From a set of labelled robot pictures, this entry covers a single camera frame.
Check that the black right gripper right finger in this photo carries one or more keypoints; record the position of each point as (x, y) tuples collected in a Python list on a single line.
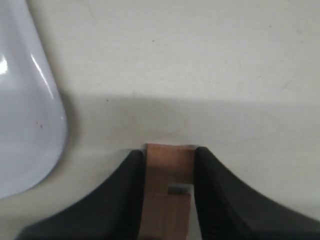
[(229, 209)]

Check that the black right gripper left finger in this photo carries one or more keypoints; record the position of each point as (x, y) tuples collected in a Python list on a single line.
[(113, 211)]

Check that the white plastic tray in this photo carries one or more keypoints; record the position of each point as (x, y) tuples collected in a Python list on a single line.
[(33, 122)]

